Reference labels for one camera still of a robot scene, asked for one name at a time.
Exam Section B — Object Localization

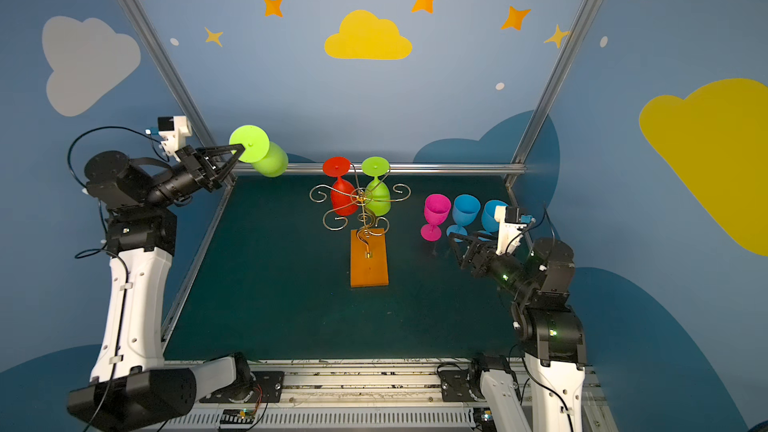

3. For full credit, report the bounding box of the red wine glass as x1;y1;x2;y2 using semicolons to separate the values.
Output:
322;156;358;217

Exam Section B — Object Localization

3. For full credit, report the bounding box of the horizontal aluminium back rail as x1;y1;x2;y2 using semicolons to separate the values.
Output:
230;160;527;176

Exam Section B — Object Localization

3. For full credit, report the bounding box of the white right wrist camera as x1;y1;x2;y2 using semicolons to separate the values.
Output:
494;206;536;256

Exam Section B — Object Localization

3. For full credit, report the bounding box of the blue wine glass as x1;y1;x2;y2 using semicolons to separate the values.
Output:
446;194;481;237
478;199;508;242

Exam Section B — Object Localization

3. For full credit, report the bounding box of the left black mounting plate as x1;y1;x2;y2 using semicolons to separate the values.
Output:
199;370;285;404

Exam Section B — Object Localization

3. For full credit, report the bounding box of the black mounting plate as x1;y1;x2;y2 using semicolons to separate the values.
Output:
437;368;485;403
199;370;285;404

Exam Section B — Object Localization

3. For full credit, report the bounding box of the orange wooden rack base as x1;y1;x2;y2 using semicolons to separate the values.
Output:
350;228;389;288

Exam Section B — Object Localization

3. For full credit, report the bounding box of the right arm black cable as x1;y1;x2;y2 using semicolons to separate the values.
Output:
509;206;577;432

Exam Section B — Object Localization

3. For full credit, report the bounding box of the left aluminium corner post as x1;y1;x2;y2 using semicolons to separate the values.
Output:
117;0;235;346

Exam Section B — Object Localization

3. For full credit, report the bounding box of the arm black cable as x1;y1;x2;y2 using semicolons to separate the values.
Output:
65;125;166;193
509;206;577;432

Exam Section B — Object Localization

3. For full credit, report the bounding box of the green wine glass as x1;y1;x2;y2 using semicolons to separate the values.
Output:
229;125;289;178
362;156;391;217

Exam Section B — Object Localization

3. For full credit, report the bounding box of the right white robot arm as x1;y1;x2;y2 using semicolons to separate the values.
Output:
449;232;587;431

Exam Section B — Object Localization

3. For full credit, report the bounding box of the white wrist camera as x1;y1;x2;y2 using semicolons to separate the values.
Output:
494;206;536;256
145;115;192;162

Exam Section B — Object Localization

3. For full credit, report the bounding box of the small circuit board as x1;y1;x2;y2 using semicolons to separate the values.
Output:
472;408;497;432
218;409;257;429

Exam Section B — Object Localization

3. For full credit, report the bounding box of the left small circuit board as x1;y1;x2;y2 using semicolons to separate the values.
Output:
218;409;257;429

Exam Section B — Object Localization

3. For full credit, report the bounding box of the pink wine glass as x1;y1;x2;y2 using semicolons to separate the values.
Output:
420;194;452;242

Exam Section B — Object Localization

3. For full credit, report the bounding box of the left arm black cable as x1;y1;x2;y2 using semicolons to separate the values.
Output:
65;125;166;193

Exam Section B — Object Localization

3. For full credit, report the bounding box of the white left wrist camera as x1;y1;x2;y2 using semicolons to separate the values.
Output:
145;115;192;162

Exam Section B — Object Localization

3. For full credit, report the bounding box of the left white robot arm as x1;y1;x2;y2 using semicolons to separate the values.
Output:
67;144;254;431

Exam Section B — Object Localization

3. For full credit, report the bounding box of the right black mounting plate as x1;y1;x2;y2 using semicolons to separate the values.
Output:
437;368;485;403

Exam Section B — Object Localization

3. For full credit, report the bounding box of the right small circuit board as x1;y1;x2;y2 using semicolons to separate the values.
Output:
472;408;497;432

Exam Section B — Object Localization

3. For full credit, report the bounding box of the gold wire glass rack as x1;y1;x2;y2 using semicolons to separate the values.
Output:
309;172;412;259

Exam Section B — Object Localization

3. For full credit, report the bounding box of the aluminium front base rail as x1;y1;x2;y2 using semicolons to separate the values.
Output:
138;357;616;431

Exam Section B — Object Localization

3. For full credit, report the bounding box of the right aluminium corner post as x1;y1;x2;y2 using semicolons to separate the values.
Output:
505;0;604;193

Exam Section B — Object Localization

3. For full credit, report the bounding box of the aluminium corner post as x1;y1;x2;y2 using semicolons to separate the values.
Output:
117;0;235;346
505;0;604;193

